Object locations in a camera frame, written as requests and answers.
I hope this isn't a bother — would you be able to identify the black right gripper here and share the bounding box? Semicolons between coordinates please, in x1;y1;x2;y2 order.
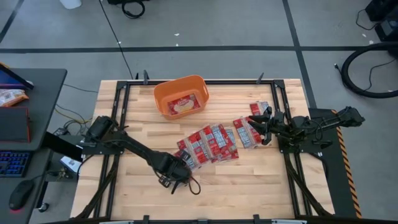
247;107;292;146

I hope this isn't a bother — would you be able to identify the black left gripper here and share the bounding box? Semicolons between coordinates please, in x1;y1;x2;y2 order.
154;151;193;187

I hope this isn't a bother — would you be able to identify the red popcorn bag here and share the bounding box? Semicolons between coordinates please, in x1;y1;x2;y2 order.
225;126;239;150
198;125;222;162
167;94;201;116
233;116;264;149
249;101;271;116
173;148;201;171
176;132;210;166
211;123;239;162

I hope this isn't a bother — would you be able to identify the orange plastic basket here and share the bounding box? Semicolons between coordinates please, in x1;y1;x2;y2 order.
153;74;210;121

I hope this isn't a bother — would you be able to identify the black hazard-striped platform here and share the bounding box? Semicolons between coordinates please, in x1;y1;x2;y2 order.
307;107;364;220

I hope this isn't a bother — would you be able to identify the white box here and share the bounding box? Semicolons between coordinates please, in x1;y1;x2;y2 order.
59;155;82;174

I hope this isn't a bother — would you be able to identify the black support beam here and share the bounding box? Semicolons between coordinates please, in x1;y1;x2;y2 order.
42;130;85;162

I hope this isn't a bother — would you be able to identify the black power strip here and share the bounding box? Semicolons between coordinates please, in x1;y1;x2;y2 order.
52;126;71;138

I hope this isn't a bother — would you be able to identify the black office desk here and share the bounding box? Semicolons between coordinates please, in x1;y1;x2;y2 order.
0;68;68;224

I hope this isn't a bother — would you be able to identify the black equipment case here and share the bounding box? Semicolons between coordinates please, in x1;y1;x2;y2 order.
365;0;398;43

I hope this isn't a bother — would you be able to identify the black computer mouse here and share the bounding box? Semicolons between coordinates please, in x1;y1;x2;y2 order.
8;179;35;211

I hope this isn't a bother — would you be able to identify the backlit black keyboard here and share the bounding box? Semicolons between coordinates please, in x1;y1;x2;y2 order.
0;150;32;178

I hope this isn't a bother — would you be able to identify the orange snack bag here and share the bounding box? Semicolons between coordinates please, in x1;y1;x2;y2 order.
0;88;30;108

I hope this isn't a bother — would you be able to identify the laptop with lit screen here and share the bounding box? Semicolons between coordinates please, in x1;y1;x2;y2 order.
0;62;35;91

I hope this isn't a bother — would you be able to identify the white plastic bin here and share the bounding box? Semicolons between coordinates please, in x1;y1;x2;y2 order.
58;0;83;10

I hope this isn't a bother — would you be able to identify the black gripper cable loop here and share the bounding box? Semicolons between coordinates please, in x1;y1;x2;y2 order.
186;175;202;196

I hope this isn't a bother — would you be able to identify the black aluminium table frame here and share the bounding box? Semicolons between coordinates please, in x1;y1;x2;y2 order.
73;79;335;224

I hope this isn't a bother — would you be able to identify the thin black floor cable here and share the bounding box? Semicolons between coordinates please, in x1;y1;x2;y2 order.
334;58;397;93
355;8;379;31

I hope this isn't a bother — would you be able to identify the yellow cable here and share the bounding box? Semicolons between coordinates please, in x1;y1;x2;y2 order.
55;104;94;125

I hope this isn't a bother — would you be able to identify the long black floor cable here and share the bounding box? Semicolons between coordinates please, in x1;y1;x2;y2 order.
98;0;135;80

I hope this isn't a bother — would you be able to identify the thick black hose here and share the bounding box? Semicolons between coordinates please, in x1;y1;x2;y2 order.
341;42;398;100

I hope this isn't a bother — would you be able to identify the coiled black cable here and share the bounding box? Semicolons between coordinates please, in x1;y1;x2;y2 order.
121;0;146;19

